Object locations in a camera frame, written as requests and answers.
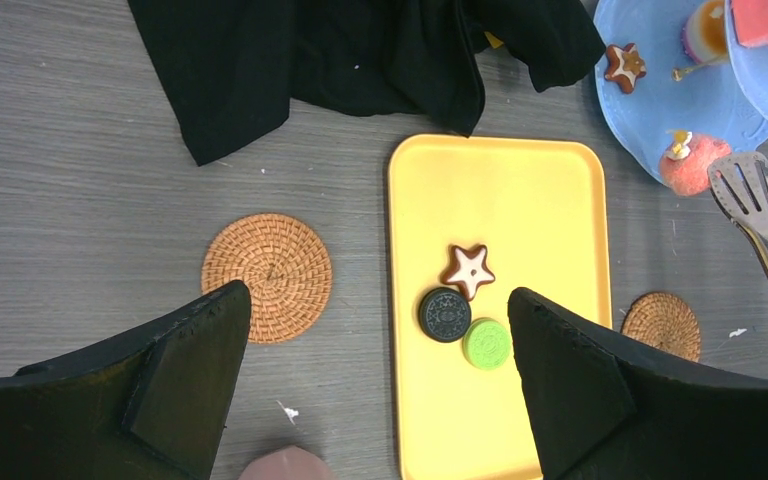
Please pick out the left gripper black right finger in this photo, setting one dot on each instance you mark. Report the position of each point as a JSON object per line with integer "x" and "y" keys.
{"x": 604, "y": 406}

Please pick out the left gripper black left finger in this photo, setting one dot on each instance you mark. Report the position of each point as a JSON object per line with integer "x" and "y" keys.
{"x": 148, "y": 403}

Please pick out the green round macaron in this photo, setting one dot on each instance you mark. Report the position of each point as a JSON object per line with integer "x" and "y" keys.
{"x": 487, "y": 344}

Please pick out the pink mug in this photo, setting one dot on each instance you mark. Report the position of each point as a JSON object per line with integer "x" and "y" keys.
{"x": 289, "y": 463}

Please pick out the metal tongs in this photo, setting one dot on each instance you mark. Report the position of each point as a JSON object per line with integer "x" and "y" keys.
{"x": 739, "y": 185}

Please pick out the brown star cookie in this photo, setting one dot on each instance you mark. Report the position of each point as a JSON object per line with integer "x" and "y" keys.
{"x": 625, "y": 66}
{"x": 467, "y": 270}

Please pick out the woven coaster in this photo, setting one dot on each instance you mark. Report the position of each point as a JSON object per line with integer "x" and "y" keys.
{"x": 666, "y": 322}
{"x": 284, "y": 264}

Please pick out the yellow tray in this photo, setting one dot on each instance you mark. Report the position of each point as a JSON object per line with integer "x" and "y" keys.
{"x": 540, "y": 209}

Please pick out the red round cake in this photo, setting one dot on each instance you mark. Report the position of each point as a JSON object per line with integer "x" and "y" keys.
{"x": 684, "y": 163}

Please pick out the blue three-tier cake stand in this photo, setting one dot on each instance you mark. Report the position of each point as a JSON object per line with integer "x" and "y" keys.
{"x": 729, "y": 101}

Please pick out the orange donut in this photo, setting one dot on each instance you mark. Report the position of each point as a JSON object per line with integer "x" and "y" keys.
{"x": 703, "y": 35}

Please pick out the pink swirl roll cake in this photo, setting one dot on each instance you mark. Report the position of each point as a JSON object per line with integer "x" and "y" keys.
{"x": 751, "y": 22}

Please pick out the black round cookie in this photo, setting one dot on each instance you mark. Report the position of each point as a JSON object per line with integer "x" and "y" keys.
{"x": 444, "y": 315}

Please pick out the black cloth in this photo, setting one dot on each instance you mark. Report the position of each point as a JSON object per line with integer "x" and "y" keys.
{"x": 230, "y": 69}

